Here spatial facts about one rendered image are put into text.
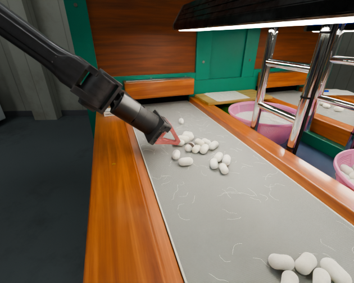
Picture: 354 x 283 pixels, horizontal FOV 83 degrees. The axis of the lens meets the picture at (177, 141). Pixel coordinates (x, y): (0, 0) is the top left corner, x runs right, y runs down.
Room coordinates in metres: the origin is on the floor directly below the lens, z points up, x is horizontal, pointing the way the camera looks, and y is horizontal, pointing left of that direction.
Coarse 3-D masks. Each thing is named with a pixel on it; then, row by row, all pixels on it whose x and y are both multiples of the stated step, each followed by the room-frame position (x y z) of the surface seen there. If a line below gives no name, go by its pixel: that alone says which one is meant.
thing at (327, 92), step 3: (324, 90) 1.03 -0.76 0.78; (327, 90) 1.03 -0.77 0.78; (330, 90) 1.06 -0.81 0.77; (333, 90) 1.06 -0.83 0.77; (336, 90) 1.06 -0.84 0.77; (339, 90) 1.06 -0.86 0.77; (342, 90) 1.06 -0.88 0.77; (345, 90) 1.06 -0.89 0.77; (324, 93) 1.00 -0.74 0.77; (327, 93) 1.00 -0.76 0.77; (330, 93) 1.00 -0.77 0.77; (333, 93) 1.00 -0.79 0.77; (336, 93) 1.00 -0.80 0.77; (339, 93) 1.00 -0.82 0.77; (342, 93) 1.00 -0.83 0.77; (345, 93) 1.00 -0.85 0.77; (348, 93) 1.00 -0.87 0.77; (351, 93) 1.00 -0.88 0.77
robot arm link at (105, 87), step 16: (0, 16) 0.40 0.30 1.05; (16, 16) 0.41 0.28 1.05; (0, 32) 0.40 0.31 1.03; (16, 32) 0.40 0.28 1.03; (32, 32) 0.41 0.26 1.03; (32, 48) 0.40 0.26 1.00; (48, 48) 0.41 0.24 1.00; (48, 64) 0.40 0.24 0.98; (64, 64) 0.41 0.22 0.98; (80, 64) 0.42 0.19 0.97; (64, 80) 0.40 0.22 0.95; (80, 80) 0.44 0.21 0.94; (96, 80) 0.42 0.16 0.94; (80, 96) 0.40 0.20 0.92; (96, 96) 0.41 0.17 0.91
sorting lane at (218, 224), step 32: (192, 128) 0.63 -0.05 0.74; (160, 160) 0.43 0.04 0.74; (256, 160) 0.43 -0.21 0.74; (160, 192) 0.31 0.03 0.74; (192, 192) 0.31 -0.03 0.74; (224, 192) 0.31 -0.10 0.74; (256, 192) 0.31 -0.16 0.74; (288, 192) 0.31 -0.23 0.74; (192, 224) 0.23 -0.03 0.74; (224, 224) 0.23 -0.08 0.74; (256, 224) 0.23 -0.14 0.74; (288, 224) 0.23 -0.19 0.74; (320, 224) 0.23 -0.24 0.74; (192, 256) 0.18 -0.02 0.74; (224, 256) 0.18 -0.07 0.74; (256, 256) 0.18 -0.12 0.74; (320, 256) 0.18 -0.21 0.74; (352, 256) 0.18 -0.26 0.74
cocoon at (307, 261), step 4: (300, 256) 0.17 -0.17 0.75; (304, 256) 0.17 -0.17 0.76; (308, 256) 0.17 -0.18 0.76; (312, 256) 0.17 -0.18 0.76; (296, 260) 0.16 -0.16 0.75; (300, 260) 0.16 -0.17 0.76; (304, 260) 0.16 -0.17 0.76; (308, 260) 0.16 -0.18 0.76; (312, 260) 0.16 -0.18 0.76; (316, 260) 0.16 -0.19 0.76; (296, 264) 0.16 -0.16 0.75; (300, 264) 0.16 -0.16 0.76; (304, 264) 0.16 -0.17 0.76; (308, 264) 0.16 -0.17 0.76; (312, 264) 0.16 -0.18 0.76; (316, 264) 0.16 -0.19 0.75; (296, 268) 0.16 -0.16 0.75; (300, 268) 0.15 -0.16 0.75; (304, 268) 0.15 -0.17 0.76; (308, 268) 0.15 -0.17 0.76; (312, 268) 0.15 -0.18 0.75; (300, 272) 0.15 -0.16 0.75; (304, 272) 0.15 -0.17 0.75; (308, 272) 0.15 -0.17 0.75
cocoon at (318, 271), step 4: (316, 268) 0.15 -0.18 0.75; (320, 268) 0.15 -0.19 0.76; (316, 272) 0.15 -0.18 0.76; (320, 272) 0.15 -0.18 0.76; (324, 272) 0.15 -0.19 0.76; (316, 276) 0.14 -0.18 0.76; (320, 276) 0.14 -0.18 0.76; (324, 276) 0.14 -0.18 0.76; (328, 276) 0.14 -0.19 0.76; (312, 280) 0.14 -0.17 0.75; (316, 280) 0.14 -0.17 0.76; (320, 280) 0.14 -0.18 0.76; (324, 280) 0.14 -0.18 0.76; (328, 280) 0.14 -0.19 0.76
